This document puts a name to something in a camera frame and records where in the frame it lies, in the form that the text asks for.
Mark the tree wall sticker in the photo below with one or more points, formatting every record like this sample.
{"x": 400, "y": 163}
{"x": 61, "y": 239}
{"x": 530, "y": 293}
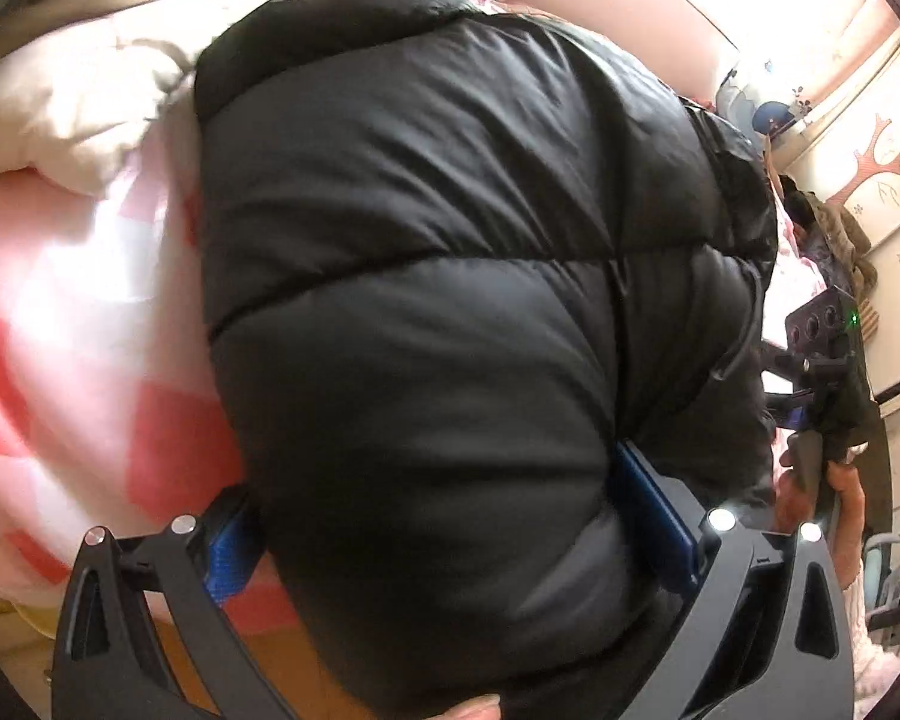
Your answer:
{"x": 881, "y": 157}

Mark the person's right forearm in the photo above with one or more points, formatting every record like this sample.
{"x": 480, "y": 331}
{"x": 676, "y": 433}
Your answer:
{"x": 866, "y": 630}

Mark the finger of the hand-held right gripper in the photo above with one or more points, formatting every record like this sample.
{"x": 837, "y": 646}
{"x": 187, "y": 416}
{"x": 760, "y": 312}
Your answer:
{"x": 787, "y": 364}
{"x": 793, "y": 412}

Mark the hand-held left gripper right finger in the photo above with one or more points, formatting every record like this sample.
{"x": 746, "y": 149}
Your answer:
{"x": 654, "y": 514}

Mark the beige headboard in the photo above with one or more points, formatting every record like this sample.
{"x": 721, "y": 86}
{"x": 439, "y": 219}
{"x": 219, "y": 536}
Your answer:
{"x": 615, "y": 22}

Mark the cream duvet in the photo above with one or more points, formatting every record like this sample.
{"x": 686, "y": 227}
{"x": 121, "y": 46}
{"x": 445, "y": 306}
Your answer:
{"x": 82, "y": 90}

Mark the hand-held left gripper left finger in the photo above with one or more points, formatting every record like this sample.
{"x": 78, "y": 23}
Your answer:
{"x": 229, "y": 555}

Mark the pile of clothes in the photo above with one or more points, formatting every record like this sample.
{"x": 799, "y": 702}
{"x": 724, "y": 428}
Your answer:
{"x": 825, "y": 232}

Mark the black puffer jacket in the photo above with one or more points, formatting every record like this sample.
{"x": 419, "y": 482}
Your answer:
{"x": 435, "y": 277}

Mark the blue white plush toy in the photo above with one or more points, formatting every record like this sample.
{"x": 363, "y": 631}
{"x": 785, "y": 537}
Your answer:
{"x": 757, "y": 109}

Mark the person's left hand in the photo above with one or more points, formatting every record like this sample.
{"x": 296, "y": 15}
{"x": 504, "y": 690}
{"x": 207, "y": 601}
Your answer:
{"x": 478, "y": 709}

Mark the person's right hand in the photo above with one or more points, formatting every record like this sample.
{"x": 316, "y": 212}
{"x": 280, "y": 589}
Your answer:
{"x": 844, "y": 495}

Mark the grey office chair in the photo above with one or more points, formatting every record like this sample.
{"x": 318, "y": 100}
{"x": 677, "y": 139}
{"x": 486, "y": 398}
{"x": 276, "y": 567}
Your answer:
{"x": 892, "y": 577}

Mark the red white checkered bedsheet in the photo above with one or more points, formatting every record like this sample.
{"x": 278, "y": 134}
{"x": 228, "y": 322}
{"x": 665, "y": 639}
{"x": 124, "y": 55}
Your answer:
{"x": 82, "y": 390}

